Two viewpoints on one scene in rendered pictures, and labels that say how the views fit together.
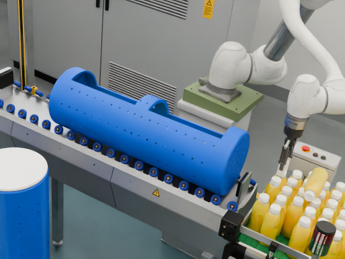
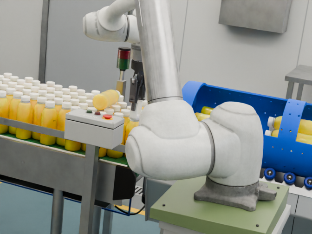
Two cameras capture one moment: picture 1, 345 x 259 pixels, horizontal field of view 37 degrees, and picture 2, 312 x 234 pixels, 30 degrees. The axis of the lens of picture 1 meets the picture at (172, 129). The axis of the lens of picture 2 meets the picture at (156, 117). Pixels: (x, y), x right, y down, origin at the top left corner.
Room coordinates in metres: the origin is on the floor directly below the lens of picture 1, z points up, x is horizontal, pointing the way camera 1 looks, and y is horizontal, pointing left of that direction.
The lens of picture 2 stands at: (4.04, -0.66, 1.71)
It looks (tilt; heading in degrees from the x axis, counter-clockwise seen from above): 16 degrees down; 173
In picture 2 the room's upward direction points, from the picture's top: 7 degrees clockwise
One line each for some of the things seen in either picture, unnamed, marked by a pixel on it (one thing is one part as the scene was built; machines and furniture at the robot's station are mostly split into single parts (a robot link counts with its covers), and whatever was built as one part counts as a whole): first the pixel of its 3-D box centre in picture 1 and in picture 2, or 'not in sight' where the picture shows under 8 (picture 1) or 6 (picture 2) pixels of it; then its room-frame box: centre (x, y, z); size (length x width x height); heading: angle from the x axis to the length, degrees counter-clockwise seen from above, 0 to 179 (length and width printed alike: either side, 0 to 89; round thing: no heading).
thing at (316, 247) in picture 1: (320, 243); (123, 62); (1.26, -0.52, 1.18); 0.06 x 0.06 x 0.05
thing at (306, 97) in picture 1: (306, 95); (141, 25); (1.79, -0.49, 1.44); 0.13 x 0.11 x 0.16; 101
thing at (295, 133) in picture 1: (291, 135); (139, 71); (1.79, -0.47, 1.26); 0.08 x 0.07 x 0.09; 155
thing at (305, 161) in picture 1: (313, 162); (94, 127); (1.92, -0.64, 1.05); 0.20 x 0.10 x 0.10; 65
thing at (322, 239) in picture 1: (323, 233); (124, 54); (1.26, -0.52, 1.23); 0.06 x 0.06 x 0.04
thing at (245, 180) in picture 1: (242, 188); not in sight; (1.75, -0.32, 0.99); 0.10 x 0.02 x 0.12; 155
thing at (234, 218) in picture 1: (231, 226); not in sight; (1.55, -0.28, 0.95); 0.10 x 0.07 x 0.10; 155
